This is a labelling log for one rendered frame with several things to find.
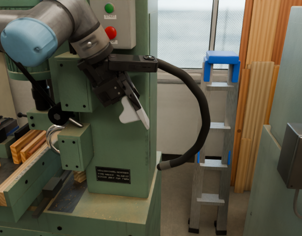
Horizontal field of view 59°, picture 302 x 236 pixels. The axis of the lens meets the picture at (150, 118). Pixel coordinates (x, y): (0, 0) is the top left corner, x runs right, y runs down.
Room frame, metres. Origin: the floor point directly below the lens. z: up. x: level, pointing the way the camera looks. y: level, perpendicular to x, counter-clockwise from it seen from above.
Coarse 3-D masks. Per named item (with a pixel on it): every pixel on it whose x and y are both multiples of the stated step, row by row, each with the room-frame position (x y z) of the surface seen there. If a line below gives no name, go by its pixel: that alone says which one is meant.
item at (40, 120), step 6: (30, 114) 0.87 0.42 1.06; (36, 114) 0.87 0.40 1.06; (42, 114) 0.87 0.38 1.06; (30, 120) 0.88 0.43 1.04; (36, 120) 0.87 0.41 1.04; (42, 120) 0.87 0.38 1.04; (48, 120) 0.87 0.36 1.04; (30, 126) 0.88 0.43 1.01; (36, 126) 0.87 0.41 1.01; (42, 126) 0.87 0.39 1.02; (48, 126) 0.87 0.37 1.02
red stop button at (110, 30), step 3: (108, 27) 0.68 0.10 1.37; (111, 27) 0.68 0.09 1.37; (105, 30) 0.68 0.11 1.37; (108, 30) 0.68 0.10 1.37; (111, 30) 0.68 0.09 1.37; (114, 30) 0.68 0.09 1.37; (108, 33) 0.68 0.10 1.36; (111, 33) 0.68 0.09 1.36; (114, 33) 0.68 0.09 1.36; (108, 36) 0.68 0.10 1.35; (111, 36) 0.68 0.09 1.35; (114, 36) 0.68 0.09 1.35
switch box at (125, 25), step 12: (96, 0) 0.69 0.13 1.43; (108, 0) 0.69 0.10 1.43; (120, 0) 0.68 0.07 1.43; (132, 0) 0.70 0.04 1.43; (96, 12) 0.69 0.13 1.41; (120, 12) 0.68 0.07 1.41; (132, 12) 0.70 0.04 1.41; (108, 24) 0.69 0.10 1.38; (120, 24) 0.68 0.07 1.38; (132, 24) 0.69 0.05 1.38; (120, 36) 0.68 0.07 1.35; (132, 36) 0.69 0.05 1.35; (120, 48) 0.69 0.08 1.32
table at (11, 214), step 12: (0, 168) 0.78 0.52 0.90; (12, 168) 0.78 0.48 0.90; (48, 168) 0.79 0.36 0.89; (0, 180) 0.71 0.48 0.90; (36, 180) 0.71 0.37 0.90; (48, 180) 0.78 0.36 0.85; (24, 192) 0.65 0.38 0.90; (36, 192) 0.70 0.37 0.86; (24, 204) 0.64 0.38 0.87; (0, 216) 0.60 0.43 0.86; (12, 216) 0.59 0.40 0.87
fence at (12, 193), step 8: (48, 152) 0.81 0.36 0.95; (40, 160) 0.76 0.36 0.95; (48, 160) 0.80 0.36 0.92; (32, 168) 0.71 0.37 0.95; (40, 168) 0.75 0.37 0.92; (24, 176) 0.67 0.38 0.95; (32, 176) 0.70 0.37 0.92; (16, 184) 0.63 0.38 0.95; (24, 184) 0.66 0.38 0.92; (8, 192) 0.59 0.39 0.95; (16, 192) 0.62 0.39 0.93; (8, 200) 0.59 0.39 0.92; (16, 200) 0.61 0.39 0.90
